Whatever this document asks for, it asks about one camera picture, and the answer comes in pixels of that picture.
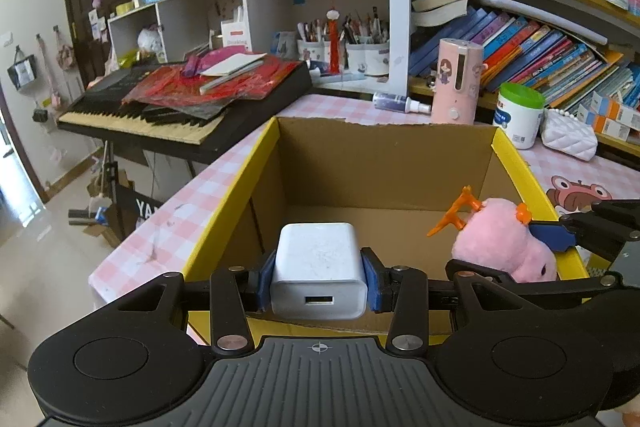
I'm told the stack of small boxes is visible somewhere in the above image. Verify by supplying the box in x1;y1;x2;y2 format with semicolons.
577;91;640;144

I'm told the magenta wrapper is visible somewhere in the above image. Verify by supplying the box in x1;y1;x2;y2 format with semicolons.
182;47;251;78

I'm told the red tassel ornament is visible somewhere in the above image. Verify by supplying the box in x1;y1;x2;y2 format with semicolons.
325;8;342;76

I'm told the long row of colourful books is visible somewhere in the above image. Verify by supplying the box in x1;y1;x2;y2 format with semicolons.
410;4;640;108

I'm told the white pen cup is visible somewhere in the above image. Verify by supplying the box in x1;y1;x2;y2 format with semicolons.
364;40;390;77
346;42;368;76
297;39;326;70

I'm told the black electronic keyboard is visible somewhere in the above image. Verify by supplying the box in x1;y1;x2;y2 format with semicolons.
56;59;314;165

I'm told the pink checked tablecloth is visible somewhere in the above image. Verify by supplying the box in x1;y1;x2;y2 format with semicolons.
89;94;640;309

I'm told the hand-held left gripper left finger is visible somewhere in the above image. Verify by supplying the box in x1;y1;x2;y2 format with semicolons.
107;252;276;355

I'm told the grey slim bar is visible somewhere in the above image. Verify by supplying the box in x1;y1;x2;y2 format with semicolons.
199;61;265;96

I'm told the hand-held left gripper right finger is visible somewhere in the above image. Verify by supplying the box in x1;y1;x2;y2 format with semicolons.
361;247;531;355

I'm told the cardboard box with yellow outside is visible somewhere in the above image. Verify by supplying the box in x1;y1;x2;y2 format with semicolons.
182;117;591;339

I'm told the black and white hanging bag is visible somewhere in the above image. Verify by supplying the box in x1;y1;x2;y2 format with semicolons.
7;47;37;92

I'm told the white jar with green lid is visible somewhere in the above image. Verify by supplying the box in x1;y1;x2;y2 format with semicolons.
492;82;546;152

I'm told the blue tissue pack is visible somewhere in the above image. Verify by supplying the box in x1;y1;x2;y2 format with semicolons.
271;32;300;58

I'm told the small spray bottle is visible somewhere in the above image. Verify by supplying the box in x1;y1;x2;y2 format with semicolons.
372;91;432;114

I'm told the pink cylinder humidifier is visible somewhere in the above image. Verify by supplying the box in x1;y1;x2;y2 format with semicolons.
431;37;485;126

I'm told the white notebook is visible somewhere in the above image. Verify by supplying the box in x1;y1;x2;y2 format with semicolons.
200;52;269;78

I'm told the pink plush with orange antlers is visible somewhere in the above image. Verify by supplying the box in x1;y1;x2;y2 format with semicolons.
427;186;558;284

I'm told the white paper bag red label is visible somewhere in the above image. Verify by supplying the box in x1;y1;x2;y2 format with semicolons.
221;6;251;50

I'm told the white plastic bag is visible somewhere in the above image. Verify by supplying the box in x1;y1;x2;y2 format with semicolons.
137;25;166;58

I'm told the pink hanging pouch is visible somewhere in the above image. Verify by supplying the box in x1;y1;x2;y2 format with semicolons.
56;27;76;70

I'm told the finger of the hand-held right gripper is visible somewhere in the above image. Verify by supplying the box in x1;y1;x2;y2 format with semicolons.
445;259;640;304
530;199;640;267

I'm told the white quilted pouch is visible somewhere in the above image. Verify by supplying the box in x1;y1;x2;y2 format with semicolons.
540;108;600;163

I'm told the white charger block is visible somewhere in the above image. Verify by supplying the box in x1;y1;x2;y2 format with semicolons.
270;222;368;321

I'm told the cardboard pieces pile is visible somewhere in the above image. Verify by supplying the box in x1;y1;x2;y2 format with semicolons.
67;201;119;249

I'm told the black keyboard stand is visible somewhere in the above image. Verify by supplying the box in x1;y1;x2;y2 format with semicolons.
99;142;197;249

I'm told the red plastic bag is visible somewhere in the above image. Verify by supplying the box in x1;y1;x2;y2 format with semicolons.
122;58;304;108

